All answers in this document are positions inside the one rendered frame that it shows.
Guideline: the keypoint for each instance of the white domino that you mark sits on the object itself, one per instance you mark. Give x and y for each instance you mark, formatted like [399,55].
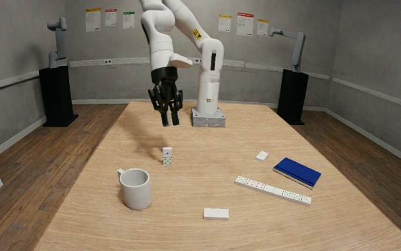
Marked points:
[283,194]
[216,214]
[263,188]
[261,156]
[300,199]
[167,156]
[245,182]

